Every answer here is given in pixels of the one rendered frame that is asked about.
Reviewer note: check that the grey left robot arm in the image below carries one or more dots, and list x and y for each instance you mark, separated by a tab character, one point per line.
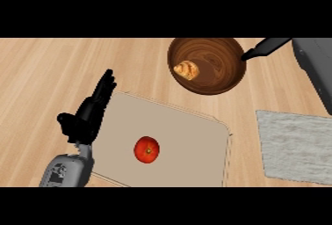
65	171

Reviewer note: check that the brown wooden bowl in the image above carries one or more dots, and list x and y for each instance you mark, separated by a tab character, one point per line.
216	73

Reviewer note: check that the red tomato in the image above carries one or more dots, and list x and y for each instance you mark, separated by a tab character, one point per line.
146	149

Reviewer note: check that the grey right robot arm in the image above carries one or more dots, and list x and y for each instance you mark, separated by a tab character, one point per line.
316	67

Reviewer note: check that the beige placemat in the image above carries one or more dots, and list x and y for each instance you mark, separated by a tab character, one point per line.
186	132

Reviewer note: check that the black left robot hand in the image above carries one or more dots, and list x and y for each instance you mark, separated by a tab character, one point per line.
89	117

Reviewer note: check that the golden croissant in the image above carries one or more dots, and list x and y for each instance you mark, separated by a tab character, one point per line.
186	70

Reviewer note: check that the grey speckled cloth mat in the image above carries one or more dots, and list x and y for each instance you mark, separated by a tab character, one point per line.
295	146

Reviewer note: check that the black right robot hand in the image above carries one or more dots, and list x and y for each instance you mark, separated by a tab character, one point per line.
267	47

